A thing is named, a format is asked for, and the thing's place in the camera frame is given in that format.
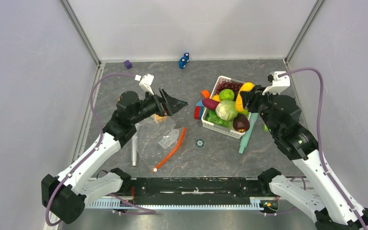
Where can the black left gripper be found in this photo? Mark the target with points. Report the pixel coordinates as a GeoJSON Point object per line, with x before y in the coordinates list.
{"type": "Point", "coordinates": [167, 105]}

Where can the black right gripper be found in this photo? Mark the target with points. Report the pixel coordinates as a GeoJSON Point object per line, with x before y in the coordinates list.
{"type": "Point", "coordinates": [250, 98]}

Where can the fake yellow corn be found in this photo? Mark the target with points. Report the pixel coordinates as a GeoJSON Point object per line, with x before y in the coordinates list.
{"type": "Point", "coordinates": [243, 96]}

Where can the dark maroon fake fruit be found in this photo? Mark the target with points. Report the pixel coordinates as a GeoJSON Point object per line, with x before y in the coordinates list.
{"type": "Point", "coordinates": [241, 123]}

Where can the purple fake sweet potato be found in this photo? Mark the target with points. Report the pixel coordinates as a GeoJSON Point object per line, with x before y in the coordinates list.
{"type": "Point", "coordinates": [210, 104]}

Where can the clear zip top bag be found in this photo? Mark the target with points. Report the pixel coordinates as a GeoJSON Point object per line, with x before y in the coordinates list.
{"type": "Point", "coordinates": [157, 143]}

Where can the fake green cabbage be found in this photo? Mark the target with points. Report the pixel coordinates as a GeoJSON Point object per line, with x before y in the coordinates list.
{"type": "Point", "coordinates": [226, 110]}

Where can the small green fake fruit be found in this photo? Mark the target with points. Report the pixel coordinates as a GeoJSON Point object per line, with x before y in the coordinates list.
{"type": "Point", "coordinates": [227, 94]}

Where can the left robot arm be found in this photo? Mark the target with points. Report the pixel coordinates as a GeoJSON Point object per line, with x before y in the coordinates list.
{"type": "Point", "coordinates": [66, 195]}

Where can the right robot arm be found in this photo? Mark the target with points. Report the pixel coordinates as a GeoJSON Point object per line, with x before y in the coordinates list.
{"type": "Point", "coordinates": [333, 208]}

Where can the fake green lettuce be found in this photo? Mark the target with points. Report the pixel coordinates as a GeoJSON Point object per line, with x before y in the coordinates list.
{"type": "Point", "coordinates": [215, 119]}

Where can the dark red fake grapes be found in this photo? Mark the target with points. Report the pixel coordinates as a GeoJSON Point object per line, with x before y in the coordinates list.
{"type": "Point", "coordinates": [234, 86]}

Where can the fake yellow lemon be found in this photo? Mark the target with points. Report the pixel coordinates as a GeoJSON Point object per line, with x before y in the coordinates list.
{"type": "Point", "coordinates": [216, 98]}

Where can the yellow toy cylinder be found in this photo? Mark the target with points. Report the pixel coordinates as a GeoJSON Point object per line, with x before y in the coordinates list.
{"type": "Point", "coordinates": [159, 119]}

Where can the red blue toy block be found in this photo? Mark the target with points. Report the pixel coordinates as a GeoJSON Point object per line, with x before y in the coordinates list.
{"type": "Point", "coordinates": [199, 110]}

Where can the orange toy cup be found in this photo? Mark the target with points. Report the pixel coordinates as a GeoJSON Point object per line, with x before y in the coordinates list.
{"type": "Point", "coordinates": [205, 94]}

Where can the blue toy car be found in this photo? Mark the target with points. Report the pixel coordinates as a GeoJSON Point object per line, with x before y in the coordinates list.
{"type": "Point", "coordinates": [184, 60]}

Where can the green white poker chip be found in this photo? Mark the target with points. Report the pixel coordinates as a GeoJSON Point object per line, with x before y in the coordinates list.
{"type": "Point", "coordinates": [200, 143]}

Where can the silver metal cylinder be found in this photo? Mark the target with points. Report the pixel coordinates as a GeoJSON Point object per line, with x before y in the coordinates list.
{"type": "Point", "coordinates": [134, 151]}

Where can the white plastic basket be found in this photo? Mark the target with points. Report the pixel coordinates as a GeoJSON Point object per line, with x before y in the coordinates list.
{"type": "Point", "coordinates": [227, 131]}

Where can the purple toy cube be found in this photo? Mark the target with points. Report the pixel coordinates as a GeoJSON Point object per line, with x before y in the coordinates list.
{"type": "Point", "coordinates": [128, 64]}

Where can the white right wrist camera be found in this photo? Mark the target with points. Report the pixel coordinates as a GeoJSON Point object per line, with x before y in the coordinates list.
{"type": "Point", "coordinates": [279, 81]}

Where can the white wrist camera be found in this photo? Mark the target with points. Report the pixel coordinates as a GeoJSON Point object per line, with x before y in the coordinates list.
{"type": "Point", "coordinates": [279, 81]}
{"type": "Point", "coordinates": [145, 82]}

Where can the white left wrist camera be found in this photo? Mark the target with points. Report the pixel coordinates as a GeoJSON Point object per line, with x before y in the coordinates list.
{"type": "Point", "coordinates": [145, 82]}

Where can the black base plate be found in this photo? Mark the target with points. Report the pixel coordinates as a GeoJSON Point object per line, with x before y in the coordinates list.
{"type": "Point", "coordinates": [193, 190]}

